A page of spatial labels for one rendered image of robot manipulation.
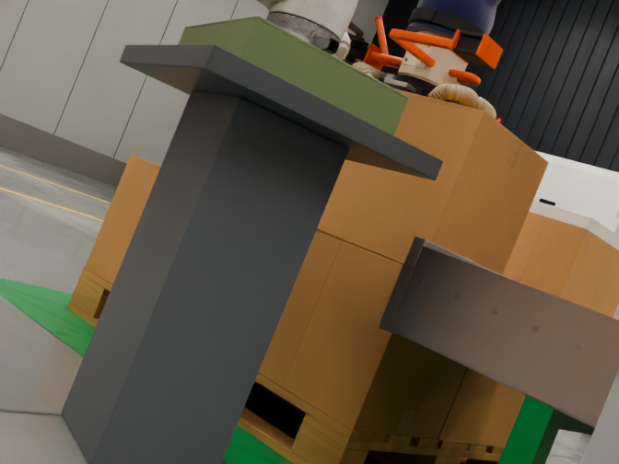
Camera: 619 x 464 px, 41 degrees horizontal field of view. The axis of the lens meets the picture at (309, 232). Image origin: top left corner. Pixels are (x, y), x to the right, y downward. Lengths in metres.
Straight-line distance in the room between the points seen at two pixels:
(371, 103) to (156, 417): 0.71
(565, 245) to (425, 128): 1.70
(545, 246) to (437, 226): 1.76
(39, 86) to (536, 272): 9.50
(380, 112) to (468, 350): 0.49
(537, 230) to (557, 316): 2.12
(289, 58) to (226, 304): 0.46
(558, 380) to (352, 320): 0.61
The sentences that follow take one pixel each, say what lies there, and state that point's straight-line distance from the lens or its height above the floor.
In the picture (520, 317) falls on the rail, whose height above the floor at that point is 0.53.
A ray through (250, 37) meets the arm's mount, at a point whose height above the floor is 0.81.
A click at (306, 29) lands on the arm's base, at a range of 1.61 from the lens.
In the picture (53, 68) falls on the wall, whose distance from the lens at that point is 12.32.
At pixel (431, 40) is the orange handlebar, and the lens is 2.07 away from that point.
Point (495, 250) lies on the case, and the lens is 2.21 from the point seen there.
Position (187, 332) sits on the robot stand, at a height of 0.28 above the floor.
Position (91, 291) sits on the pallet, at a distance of 2.75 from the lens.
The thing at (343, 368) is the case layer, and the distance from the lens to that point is 2.01.
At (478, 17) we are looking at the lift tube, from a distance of 2.33.
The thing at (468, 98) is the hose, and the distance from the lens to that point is 2.21.
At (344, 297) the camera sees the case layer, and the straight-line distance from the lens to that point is 2.04.
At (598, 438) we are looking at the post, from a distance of 1.37.
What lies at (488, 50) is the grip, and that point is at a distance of 1.97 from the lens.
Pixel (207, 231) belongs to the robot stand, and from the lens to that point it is 1.51.
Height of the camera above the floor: 0.54
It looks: level
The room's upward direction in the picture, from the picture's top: 22 degrees clockwise
